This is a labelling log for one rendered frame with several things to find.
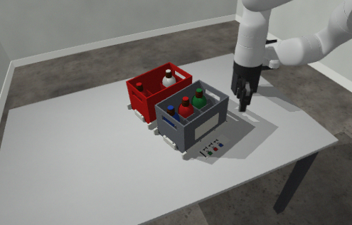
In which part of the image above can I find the blue bottle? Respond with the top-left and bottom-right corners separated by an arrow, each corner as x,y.
164,105 -> 180,126

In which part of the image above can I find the grey paper strip with colored squares and marks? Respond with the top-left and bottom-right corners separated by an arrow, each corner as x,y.
198,135 -> 230,159

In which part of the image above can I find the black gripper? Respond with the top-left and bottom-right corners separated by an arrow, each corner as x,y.
233,60 -> 262,113

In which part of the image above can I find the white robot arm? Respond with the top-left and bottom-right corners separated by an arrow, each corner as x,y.
234,0 -> 352,68

